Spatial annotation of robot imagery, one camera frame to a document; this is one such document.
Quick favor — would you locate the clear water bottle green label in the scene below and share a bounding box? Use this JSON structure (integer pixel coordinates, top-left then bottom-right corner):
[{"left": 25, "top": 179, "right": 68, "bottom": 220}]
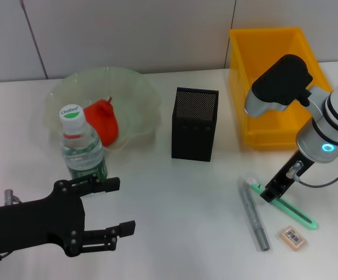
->
[{"left": 60, "top": 104, "right": 109, "bottom": 183}]

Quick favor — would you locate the orange knitted toy fruit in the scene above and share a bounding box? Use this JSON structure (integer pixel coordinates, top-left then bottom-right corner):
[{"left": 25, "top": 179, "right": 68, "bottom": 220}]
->
[{"left": 83, "top": 97, "right": 120, "bottom": 148}]

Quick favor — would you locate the green glass fruit plate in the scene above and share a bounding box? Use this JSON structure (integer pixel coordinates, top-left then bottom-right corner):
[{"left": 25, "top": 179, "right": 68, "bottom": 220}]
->
[{"left": 43, "top": 66, "right": 161, "bottom": 153}]

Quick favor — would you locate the beige eraser with barcode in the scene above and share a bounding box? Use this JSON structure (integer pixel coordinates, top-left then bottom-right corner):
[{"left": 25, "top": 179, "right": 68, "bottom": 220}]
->
[{"left": 280, "top": 226, "right": 308, "bottom": 250}]

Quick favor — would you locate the black mesh pen holder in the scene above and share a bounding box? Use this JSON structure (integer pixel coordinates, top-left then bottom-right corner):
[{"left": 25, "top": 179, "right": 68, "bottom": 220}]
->
[{"left": 170, "top": 86, "right": 219, "bottom": 163}]

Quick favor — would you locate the green utility knife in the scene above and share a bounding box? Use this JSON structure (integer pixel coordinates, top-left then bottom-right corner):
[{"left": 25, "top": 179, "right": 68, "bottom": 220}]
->
[{"left": 245, "top": 176, "right": 319, "bottom": 230}]

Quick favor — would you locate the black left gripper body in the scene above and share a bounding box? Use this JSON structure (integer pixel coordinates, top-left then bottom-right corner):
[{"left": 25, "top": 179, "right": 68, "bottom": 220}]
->
[{"left": 0, "top": 179, "right": 86, "bottom": 258}]

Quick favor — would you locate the wrist cable with plug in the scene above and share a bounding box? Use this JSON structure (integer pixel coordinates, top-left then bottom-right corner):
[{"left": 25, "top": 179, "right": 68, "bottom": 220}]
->
[
  {"left": 0, "top": 188, "right": 22, "bottom": 263},
  {"left": 286, "top": 161, "right": 338, "bottom": 188}
]

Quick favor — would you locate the left wrist cable with plug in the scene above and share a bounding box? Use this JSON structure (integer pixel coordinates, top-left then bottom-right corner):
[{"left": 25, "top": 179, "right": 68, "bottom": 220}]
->
[{"left": 0, "top": 188, "right": 22, "bottom": 263}]

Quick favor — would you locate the yellow plastic bin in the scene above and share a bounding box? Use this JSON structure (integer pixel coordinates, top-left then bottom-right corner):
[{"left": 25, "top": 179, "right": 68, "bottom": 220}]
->
[{"left": 228, "top": 27, "right": 333, "bottom": 150}]

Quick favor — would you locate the grey pen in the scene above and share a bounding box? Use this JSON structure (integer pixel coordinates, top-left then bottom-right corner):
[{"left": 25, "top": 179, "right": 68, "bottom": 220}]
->
[{"left": 238, "top": 176, "right": 273, "bottom": 253}]

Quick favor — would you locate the right wrist cable with plug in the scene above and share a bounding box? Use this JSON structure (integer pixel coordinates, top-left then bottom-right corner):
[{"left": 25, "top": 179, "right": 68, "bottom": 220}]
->
[{"left": 286, "top": 161, "right": 338, "bottom": 188}]

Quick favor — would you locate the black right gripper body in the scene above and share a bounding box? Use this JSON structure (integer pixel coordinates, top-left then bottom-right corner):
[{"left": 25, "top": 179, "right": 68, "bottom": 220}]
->
[{"left": 266, "top": 149, "right": 316, "bottom": 195}]

